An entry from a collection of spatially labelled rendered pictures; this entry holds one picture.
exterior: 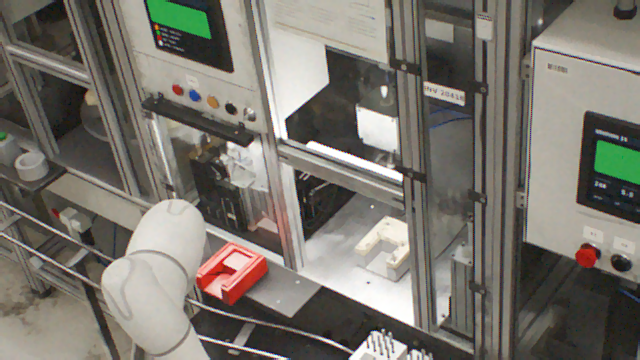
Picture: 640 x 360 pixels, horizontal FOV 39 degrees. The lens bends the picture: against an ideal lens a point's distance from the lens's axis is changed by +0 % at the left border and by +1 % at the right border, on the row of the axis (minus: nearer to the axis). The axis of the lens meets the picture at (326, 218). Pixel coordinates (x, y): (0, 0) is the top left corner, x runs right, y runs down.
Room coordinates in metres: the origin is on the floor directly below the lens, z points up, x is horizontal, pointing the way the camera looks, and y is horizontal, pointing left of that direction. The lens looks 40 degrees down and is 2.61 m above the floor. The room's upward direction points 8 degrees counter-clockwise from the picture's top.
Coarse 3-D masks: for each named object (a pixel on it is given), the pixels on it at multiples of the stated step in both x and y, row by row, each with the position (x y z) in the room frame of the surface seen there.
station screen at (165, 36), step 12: (144, 0) 1.97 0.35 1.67; (168, 0) 1.92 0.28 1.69; (180, 0) 1.89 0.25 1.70; (192, 0) 1.86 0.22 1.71; (204, 12) 1.84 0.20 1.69; (156, 24) 1.96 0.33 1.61; (156, 36) 1.97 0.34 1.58; (168, 36) 1.94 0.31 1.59; (180, 36) 1.91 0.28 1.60; (192, 36) 1.88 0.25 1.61; (168, 48) 1.95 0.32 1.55; (180, 48) 1.92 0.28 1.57; (192, 48) 1.89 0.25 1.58; (204, 48) 1.86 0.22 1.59; (216, 48) 1.84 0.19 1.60; (204, 60) 1.87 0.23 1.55; (216, 60) 1.84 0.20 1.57
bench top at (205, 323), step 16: (208, 304) 1.95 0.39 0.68; (224, 304) 1.95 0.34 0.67; (240, 304) 1.93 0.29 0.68; (192, 320) 1.90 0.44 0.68; (208, 320) 1.89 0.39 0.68; (224, 320) 1.88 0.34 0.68; (272, 320) 1.85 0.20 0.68; (208, 336) 1.82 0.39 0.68; (224, 336) 1.81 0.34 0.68; (256, 336) 1.80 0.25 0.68; (272, 336) 1.79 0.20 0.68; (288, 336) 1.78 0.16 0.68; (304, 336) 1.77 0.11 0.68; (208, 352) 1.76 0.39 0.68; (224, 352) 1.75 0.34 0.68; (240, 352) 1.74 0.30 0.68; (272, 352) 1.73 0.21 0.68; (288, 352) 1.72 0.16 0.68; (304, 352) 1.71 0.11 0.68; (320, 352) 1.70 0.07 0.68; (336, 352) 1.69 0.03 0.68
